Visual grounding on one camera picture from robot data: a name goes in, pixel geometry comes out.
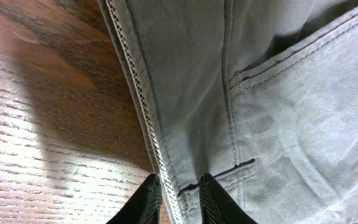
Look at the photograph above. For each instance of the grey shorts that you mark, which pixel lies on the grey shorts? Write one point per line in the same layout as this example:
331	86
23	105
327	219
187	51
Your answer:
261	94

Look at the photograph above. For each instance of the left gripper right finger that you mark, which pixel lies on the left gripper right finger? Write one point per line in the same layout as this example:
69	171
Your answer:
217	206

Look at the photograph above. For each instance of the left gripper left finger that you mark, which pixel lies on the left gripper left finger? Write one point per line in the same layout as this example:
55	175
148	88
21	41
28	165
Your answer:
144	205

